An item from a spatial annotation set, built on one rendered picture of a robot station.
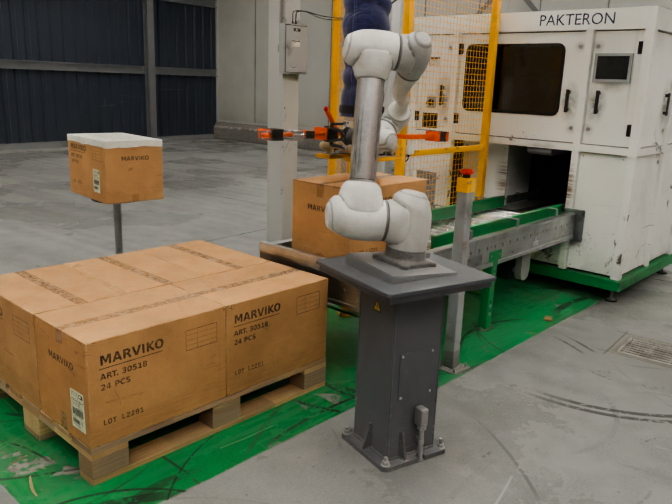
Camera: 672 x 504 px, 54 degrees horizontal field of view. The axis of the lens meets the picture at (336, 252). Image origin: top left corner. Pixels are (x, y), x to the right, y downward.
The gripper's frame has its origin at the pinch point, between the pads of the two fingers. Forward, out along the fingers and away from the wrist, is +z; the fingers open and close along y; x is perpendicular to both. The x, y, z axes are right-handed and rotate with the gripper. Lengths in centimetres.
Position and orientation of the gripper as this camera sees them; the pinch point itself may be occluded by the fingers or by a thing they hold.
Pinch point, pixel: (324, 133)
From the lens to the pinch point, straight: 321.6
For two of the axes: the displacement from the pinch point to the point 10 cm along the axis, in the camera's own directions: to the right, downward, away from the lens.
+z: -7.4, -2.0, 6.5
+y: -0.4, 9.7, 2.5
